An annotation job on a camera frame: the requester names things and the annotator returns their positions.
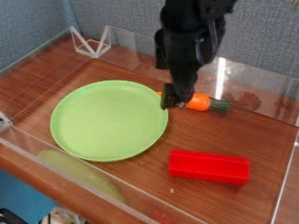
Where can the red rectangular block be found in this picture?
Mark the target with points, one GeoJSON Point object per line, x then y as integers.
{"type": "Point", "coordinates": [209, 166]}

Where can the orange toy carrot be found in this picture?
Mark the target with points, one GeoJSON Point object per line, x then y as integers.
{"type": "Point", "coordinates": [201, 102]}

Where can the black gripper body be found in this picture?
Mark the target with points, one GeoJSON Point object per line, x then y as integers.
{"type": "Point", "coordinates": [186, 45]}

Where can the clear acrylic enclosure wall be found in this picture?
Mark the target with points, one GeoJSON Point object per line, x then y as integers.
{"type": "Point", "coordinates": [134, 191]}

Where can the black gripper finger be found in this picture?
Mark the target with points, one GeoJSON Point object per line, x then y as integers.
{"type": "Point", "coordinates": [175, 98]}

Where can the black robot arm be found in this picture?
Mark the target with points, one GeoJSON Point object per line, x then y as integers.
{"type": "Point", "coordinates": [203, 9]}

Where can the green round plate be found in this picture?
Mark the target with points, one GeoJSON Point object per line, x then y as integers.
{"type": "Point", "coordinates": [109, 121]}

